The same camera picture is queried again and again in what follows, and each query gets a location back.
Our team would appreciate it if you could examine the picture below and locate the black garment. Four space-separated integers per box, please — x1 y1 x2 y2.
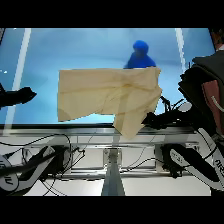
177 50 224 134

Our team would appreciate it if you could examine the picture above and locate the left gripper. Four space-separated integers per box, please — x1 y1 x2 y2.
9 86 38 106

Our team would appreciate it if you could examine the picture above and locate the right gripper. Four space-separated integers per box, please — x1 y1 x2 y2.
141 111 169 131

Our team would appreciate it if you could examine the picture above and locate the person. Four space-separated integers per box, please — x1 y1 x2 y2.
208 28 224 52

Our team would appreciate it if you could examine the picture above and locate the silver frame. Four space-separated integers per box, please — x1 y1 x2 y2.
0 124 224 197

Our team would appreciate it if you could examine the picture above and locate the yellow garment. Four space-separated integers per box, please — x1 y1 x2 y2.
57 66 163 141

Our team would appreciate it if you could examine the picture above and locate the red-brown garment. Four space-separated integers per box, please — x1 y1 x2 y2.
201 79 224 138

